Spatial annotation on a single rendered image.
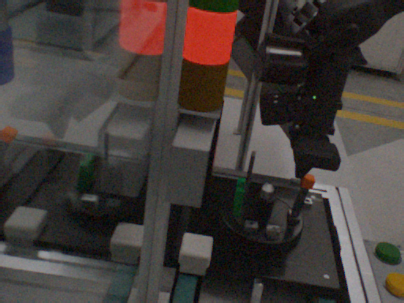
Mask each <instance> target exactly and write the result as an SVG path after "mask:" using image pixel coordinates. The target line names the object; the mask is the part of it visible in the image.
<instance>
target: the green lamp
mask: <svg viewBox="0 0 404 303"><path fill-rule="evenodd" d="M238 2H239V0H189V5H190V6H192V7H193V8H196V9H200V10H203V11H208V12H213V13H232V12H235V11H236V10H237V9H238Z"/></svg>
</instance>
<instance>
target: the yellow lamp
mask: <svg viewBox="0 0 404 303"><path fill-rule="evenodd" d="M228 65H229V61H228V62H226V63H224V64H220V65H205V64H200V63H196V62H192V61H190V60H188V59H186V58H184V59H182V67H181V79H180V86H179V93H178V104H179V105H180V106H181V107H184V108H186V109H188V110H194V111H199V112H209V111H214V110H218V109H219V108H220V107H221V106H222V104H223V95H224V90H225V84H226V75H227V70H228Z"/></svg>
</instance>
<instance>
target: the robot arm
mask: <svg viewBox="0 0 404 303"><path fill-rule="evenodd" d="M402 12H404V0H326V1H325V2H323V3H322V4H321V5H320V7H319V9H318V12H317V14H316V15H315V16H314V18H313V19H311V21H310V22H308V23H307V24H305V25H304V26H303V27H302V28H301V29H300V30H299V31H298V32H297V33H296V37H297V38H292V37H286V36H278V35H276V34H273V33H265V34H264V41H262V42H261V44H260V46H259V49H258V50H257V51H256V57H255V63H254V76H255V80H256V81H259V82H266V83H273V84H287V85H297V84H301V83H302V82H303V80H304V79H305V80H304V84H303V85H302V84H301V85H298V86H297V89H298V90H297V92H277V93H268V94H263V95H262V96H261V97H260V119H261V122H262V125H265V126H270V125H284V124H285V123H290V122H293V123H292V126H289V127H288V129H289V135H290V137H291V139H290V147H291V149H292V150H293V157H294V162H295V171H294V174H295V178H297V179H302V178H303V177H304V176H305V175H306V174H308V173H309V171H310V170H311V169H312V168H313V167H315V168H320V169H324V170H328V171H332V172H336V171H337V170H338V169H339V165H340V163H341V158H340V154H339V150H338V149H337V147H336V145H335V144H334V143H331V142H330V139H329V136H327V135H332V136H334V134H335V127H334V121H335V117H336V114H337V111H338V110H342V106H343V104H342V100H341V97H342V92H343V89H344V87H345V83H346V79H347V76H348V73H349V71H350V66H351V65H367V64H368V61H367V60H366V59H365V57H364V55H363V54H362V52H361V48H360V47H359V46H360V45H361V44H362V43H363V42H364V41H365V40H367V39H369V38H370V37H372V36H374V35H375V34H376V33H377V32H378V31H379V30H380V29H381V28H382V27H383V25H384V24H385V23H387V22H388V21H389V20H390V19H391V18H393V17H394V16H396V15H399V14H400V13H402ZM321 34H323V35H324V37H323V38H322V40H320V39H319V38H318V36H320V35H321ZM326 134H327V135H326Z"/></svg>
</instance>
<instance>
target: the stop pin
mask: <svg viewBox="0 0 404 303"><path fill-rule="evenodd" d="M263 288H264V280H263V279H255V280H254V283H253V287H252V293H251V298H250V303H260V299H261V295H262V292H263Z"/></svg>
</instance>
